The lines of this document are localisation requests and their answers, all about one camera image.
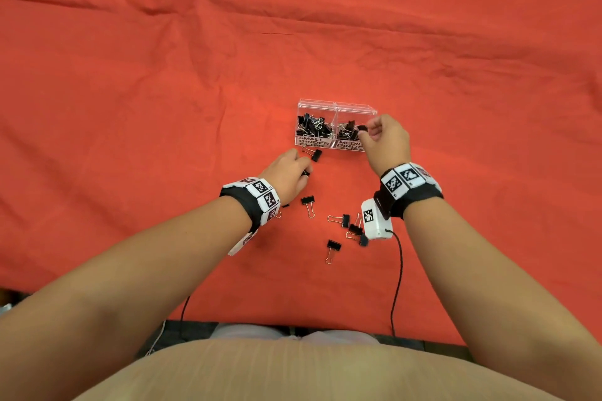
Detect person's right forearm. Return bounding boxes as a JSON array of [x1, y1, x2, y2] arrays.
[[403, 198, 602, 401]]

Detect person's right hand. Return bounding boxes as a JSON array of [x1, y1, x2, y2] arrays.
[[356, 113, 413, 177]]

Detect red tablecloth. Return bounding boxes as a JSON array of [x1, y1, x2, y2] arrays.
[[0, 0, 602, 348]]

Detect black wristband with marker tags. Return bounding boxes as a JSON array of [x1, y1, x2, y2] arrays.
[[374, 162, 445, 220], [219, 177, 282, 233]]

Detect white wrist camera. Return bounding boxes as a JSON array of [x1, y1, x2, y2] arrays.
[[227, 229, 260, 257], [361, 198, 394, 241]]

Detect heap of sorted small clips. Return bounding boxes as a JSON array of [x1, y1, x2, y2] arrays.
[[296, 113, 335, 137]]

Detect pile of black binder clips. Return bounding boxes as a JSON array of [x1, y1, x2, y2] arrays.
[[275, 147, 370, 266]]

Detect person's left hand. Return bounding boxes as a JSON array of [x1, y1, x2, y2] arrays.
[[258, 148, 314, 207]]

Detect person's left forearm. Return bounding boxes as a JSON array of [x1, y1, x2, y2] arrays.
[[0, 196, 253, 401]]

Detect person's grey trousers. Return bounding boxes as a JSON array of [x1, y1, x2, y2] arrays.
[[209, 323, 381, 346]]

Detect person's beige shirt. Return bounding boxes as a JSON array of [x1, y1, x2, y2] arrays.
[[73, 338, 565, 401]]

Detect clear two-compartment plastic box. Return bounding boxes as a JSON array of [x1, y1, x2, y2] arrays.
[[295, 98, 379, 152]]

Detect heap of sorted medium clips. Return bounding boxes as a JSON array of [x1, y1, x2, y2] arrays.
[[336, 120, 361, 141]]

